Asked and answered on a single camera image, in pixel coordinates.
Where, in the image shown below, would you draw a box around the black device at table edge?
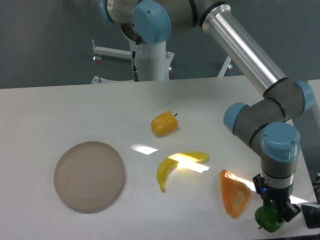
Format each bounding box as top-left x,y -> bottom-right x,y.
301,171 -> 320,229

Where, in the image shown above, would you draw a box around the black cable on pedestal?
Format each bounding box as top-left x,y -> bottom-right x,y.
131,36 -> 143,82

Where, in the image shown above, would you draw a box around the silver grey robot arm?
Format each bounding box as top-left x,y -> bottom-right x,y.
97,0 -> 315,222

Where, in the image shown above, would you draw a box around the green toy pepper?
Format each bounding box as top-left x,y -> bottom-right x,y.
254,202 -> 285,233

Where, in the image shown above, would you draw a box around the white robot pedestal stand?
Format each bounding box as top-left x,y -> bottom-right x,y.
91,24 -> 235,82

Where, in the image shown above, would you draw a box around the yellow toy banana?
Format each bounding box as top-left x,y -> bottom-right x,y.
156,151 -> 210,193

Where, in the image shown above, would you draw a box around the yellow toy pepper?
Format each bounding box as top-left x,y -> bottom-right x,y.
151,110 -> 179,136

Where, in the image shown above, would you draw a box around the orange toy pizza slice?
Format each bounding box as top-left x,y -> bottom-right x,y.
219,169 -> 252,218

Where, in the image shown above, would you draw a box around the beige round plate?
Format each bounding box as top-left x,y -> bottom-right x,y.
53,141 -> 125,214

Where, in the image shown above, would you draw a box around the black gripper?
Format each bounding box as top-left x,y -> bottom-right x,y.
252,174 -> 301,222

